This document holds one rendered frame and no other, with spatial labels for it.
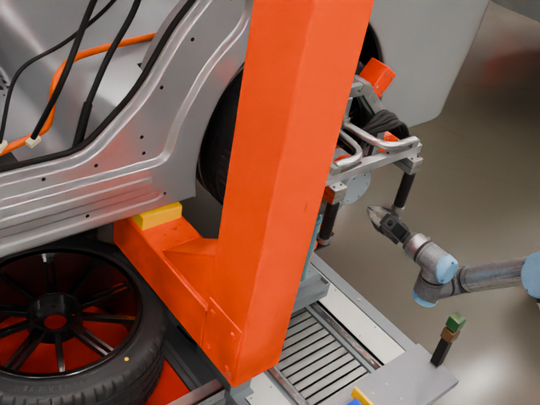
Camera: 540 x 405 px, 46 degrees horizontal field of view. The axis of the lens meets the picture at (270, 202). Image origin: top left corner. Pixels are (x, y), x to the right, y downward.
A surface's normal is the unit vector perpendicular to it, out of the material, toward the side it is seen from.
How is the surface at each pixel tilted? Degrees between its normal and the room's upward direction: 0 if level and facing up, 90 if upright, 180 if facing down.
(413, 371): 0
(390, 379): 0
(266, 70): 90
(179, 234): 0
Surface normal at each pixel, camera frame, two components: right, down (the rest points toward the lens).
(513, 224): 0.16, -0.79
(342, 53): 0.62, 0.55
